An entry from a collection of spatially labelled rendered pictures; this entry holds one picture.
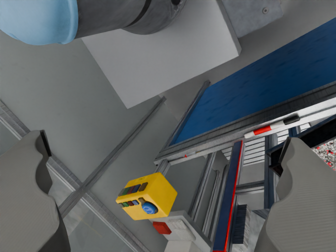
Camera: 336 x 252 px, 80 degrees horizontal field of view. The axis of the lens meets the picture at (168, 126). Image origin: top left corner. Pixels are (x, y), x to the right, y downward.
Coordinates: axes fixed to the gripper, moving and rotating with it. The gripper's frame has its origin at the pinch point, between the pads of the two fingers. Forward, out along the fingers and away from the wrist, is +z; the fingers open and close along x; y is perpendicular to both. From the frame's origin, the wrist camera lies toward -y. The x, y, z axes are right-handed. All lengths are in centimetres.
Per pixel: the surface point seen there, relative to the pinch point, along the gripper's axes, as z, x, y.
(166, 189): 33, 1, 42
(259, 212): 31, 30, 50
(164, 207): 28, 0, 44
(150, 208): 27, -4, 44
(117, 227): 47, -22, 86
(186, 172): 102, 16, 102
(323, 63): 56, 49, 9
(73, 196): 49, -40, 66
